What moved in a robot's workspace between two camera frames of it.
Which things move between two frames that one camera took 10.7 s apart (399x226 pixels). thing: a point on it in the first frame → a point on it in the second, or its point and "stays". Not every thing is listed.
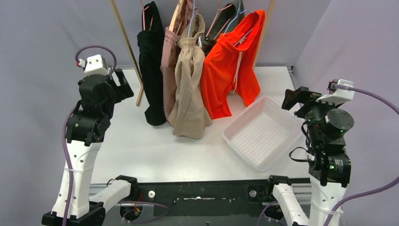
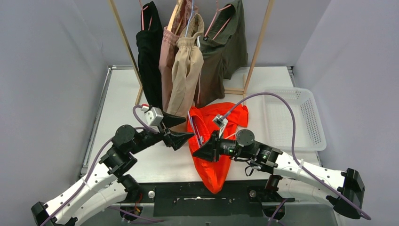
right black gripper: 301,94 → 211,151
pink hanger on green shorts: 219,10 stays
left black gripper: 119,86 → 167,135
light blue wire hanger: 239,11 → 200,138
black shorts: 152,49 stays
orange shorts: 232,58 → 204,121
